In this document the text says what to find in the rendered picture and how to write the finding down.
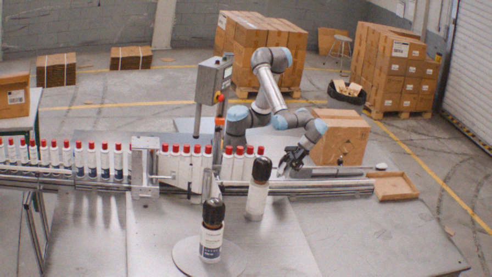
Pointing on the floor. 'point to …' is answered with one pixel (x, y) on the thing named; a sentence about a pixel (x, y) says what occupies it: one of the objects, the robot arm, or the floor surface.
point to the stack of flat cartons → (56, 70)
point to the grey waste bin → (343, 105)
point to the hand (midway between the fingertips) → (278, 174)
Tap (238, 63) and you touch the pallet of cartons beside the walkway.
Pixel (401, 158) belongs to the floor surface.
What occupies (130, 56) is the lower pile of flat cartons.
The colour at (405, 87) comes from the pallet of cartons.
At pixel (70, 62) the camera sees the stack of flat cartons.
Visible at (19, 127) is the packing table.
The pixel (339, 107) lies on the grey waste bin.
